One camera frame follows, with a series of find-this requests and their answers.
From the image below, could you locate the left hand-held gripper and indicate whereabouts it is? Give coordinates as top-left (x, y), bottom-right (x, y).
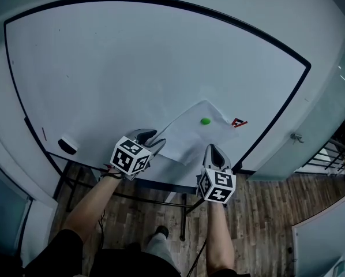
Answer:
top-left (110, 129), bottom-right (167, 181)

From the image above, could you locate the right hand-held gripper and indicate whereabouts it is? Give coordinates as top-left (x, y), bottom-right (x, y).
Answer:
top-left (196, 144), bottom-right (237, 205)

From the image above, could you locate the white paper sheet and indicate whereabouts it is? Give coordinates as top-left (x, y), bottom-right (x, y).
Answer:
top-left (155, 99), bottom-right (239, 167)

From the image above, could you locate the black-framed whiteboard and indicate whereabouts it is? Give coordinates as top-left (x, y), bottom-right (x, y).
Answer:
top-left (3, 0), bottom-right (312, 242)

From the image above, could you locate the person's left forearm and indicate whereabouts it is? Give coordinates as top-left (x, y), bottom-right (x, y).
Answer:
top-left (62, 170), bottom-right (123, 242)

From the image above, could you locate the person's right forearm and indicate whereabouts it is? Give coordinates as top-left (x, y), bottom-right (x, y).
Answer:
top-left (205, 202), bottom-right (236, 272)

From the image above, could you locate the black whiteboard eraser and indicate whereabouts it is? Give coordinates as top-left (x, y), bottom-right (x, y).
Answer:
top-left (58, 136), bottom-right (78, 155)

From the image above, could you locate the person's black shoe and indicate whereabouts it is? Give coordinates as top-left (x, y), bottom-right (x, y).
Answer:
top-left (155, 225), bottom-right (170, 239)

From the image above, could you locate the frosted glass door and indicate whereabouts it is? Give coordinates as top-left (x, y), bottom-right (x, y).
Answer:
top-left (247, 36), bottom-right (345, 182)

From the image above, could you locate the person's grey trouser leg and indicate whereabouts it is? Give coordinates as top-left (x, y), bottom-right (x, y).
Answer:
top-left (145, 232), bottom-right (176, 267)

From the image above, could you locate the black stair railing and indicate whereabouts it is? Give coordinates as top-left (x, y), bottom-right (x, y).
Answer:
top-left (295, 117), bottom-right (345, 180)

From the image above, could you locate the person's black shirt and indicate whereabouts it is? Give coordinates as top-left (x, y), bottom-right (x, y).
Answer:
top-left (24, 229), bottom-right (251, 277)

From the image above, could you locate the dark-framed window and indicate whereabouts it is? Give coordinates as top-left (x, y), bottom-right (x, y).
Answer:
top-left (0, 154), bottom-right (32, 259)

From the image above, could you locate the black wrist strap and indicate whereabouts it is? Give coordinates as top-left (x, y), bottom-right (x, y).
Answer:
top-left (99, 164), bottom-right (124, 181)

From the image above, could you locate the black cable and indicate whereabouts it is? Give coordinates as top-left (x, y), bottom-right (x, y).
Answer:
top-left (186, 238), bottom-right (208, 277)
top-left (97, 209), bottom-right (107, 249)

